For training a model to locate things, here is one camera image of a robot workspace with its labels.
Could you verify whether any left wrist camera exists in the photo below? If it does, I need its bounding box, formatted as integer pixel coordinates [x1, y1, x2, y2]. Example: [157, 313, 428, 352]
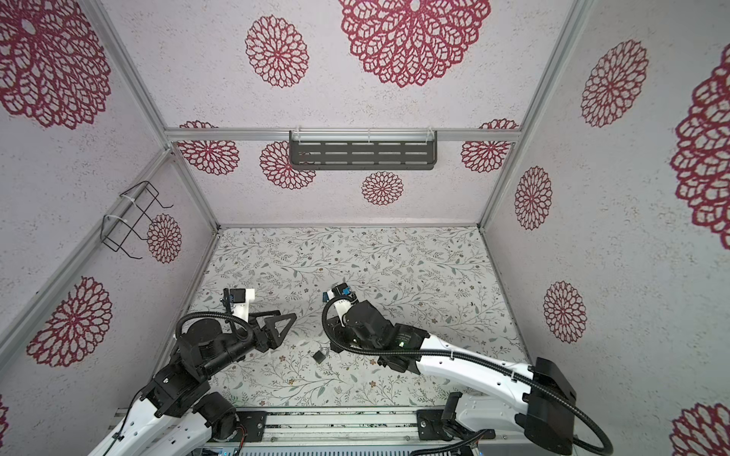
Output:
[222, 288, 256, 321]

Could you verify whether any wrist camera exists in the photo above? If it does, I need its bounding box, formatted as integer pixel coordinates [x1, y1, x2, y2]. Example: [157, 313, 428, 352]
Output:
[322, 282, 359, 321]
[222, 288, 256, 321]

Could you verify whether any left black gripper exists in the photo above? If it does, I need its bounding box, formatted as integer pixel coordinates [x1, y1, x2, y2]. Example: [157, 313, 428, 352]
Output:
[203, 310, 298, 378]

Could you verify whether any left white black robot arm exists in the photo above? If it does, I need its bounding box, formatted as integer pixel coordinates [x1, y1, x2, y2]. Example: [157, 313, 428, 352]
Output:
[90, 311, 297, 455]

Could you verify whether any right black corrugated cable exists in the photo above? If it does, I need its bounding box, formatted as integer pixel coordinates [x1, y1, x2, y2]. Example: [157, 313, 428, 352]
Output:
[320, 295, 614, 456]

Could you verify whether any black corrugated cable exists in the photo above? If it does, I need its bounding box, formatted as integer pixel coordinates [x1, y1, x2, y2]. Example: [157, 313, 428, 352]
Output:
[320, 295, 614, 456]
[174, 310, 255, 346]

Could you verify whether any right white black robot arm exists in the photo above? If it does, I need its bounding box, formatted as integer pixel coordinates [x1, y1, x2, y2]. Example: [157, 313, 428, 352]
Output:
[321, 296, 577, 455]

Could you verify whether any left black corrugated cable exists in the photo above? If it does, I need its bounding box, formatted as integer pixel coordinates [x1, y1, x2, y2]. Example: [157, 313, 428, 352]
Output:
[174, 310, 255, 346]

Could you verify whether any grey slotted wall shelf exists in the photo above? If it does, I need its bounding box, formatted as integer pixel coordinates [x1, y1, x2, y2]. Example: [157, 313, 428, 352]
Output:
[288, 130, 438, 171]

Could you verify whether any black wire wall basket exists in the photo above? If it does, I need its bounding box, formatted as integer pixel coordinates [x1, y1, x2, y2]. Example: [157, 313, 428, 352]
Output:
[99, 180, 173, 260]

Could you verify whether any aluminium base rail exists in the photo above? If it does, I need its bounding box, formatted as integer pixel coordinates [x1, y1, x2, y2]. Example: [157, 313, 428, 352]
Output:
[113, 404, 514, 456]

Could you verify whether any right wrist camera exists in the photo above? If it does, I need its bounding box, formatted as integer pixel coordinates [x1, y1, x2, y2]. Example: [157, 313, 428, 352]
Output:
[322, 282, 359, 321]

